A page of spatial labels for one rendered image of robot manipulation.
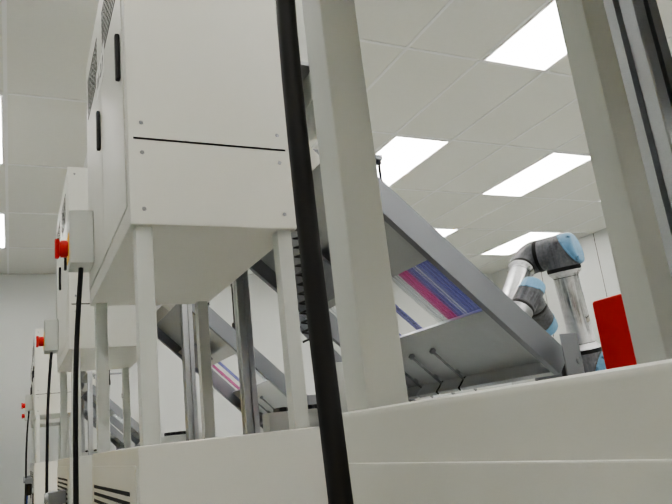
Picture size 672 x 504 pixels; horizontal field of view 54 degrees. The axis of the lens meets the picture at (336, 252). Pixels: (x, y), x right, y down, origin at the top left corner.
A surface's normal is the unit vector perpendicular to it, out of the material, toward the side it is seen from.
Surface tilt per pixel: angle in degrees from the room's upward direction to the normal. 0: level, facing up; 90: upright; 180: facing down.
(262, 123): 90
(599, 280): 90
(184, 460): 90
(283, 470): 90
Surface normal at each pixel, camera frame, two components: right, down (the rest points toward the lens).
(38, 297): 0.42, -0.28
